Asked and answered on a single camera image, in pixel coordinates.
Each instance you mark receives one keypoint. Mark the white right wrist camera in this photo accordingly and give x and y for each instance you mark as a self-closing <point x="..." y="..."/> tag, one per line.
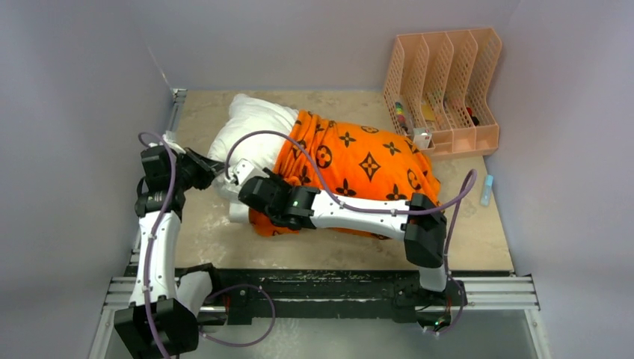
<point x="243" y="171"/>

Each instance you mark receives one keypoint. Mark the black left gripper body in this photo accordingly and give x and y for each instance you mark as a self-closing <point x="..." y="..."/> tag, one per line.
<point x="191" y="171"/>

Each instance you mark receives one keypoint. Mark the yellow notepad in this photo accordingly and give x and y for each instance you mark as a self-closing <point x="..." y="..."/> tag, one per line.
<point x="427" y="112"/>

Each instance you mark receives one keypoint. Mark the red black round object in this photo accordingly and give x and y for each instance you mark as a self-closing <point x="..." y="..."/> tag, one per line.
<point x="474" y="119"/>

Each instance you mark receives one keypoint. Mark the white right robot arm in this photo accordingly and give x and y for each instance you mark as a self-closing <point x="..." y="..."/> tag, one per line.
<point x="416" y="221"/>

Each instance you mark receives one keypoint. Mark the white pillow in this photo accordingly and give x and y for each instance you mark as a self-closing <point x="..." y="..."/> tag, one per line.
<point x="250" y="133"/>

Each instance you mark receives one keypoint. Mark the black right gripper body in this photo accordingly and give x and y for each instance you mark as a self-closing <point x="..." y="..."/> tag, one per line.
<point x="275" y="180"/>

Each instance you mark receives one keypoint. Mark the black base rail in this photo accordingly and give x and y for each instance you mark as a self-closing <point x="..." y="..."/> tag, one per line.
<point x="238" y="296"/>

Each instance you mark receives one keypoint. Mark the set of coloured markers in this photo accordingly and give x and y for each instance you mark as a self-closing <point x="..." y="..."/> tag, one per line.
<point x="401" y="118"/>

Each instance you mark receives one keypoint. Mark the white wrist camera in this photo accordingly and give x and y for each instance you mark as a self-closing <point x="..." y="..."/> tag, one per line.
<point x="243" y="171"/>
<point x="169" y="138"/>

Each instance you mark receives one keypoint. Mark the light blue glue stick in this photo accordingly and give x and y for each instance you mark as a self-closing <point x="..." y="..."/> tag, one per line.
<point x="487" y="191"/>

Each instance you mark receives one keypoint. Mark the aluminium frame rails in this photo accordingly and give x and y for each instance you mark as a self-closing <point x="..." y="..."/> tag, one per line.
<point x="497" y="321"/>

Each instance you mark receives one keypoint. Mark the small white red box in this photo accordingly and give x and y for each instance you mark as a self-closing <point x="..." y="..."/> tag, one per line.
<point x="422" y="137"/>

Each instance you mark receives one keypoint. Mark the pink desk file organizer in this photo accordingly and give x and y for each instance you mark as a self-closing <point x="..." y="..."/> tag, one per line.
<point x="450" y="70"/>

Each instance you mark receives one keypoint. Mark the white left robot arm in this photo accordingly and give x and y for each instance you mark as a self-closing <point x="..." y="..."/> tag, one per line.
<point x="161" y="318"/>

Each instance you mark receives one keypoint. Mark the orange patterned pillowcase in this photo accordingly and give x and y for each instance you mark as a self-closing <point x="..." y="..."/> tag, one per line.
<point x="355" y="161"/>

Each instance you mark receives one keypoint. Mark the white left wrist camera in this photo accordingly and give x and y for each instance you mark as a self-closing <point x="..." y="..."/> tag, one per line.
<point x="169" y="138"/>

